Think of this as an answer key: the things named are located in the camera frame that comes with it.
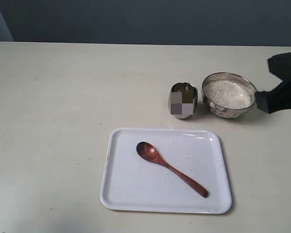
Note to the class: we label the brown wooden spoon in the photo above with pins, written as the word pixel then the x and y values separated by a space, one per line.
pixel 149 152

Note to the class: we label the white rectangular tray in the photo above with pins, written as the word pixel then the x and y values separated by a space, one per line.
pixel 130 183

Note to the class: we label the stainless steel cup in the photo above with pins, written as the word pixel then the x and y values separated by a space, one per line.
pixel 182 100

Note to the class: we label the steel bowl with rice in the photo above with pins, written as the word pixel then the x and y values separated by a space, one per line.
pixel 228 95

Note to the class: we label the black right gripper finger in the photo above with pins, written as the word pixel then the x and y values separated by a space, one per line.
pixel 280 66
pixel 275 100

